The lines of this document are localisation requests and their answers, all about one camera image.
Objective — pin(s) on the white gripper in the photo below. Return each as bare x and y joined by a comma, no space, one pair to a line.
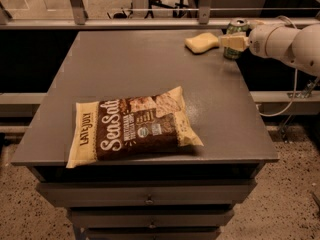
257,44

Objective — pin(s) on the green soda can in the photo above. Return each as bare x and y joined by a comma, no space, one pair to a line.
235,25

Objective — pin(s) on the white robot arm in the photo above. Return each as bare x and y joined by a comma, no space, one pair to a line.
296,48

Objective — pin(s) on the yellow sponge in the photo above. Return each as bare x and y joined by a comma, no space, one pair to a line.
202,43

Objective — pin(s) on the sea salt chips bag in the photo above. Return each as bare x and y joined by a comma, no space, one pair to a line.
110,129

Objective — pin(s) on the grey drawer cabinet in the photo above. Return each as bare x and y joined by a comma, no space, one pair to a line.
194,188

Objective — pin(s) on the top drawer knob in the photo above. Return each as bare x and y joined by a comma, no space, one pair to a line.
149,200

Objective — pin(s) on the drawer knob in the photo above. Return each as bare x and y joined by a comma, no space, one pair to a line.
152,225
149,200

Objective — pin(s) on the middle drawer knob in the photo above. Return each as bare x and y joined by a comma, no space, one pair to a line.
152,225

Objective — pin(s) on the metal railing frame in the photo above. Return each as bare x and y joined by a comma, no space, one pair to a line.
155,14

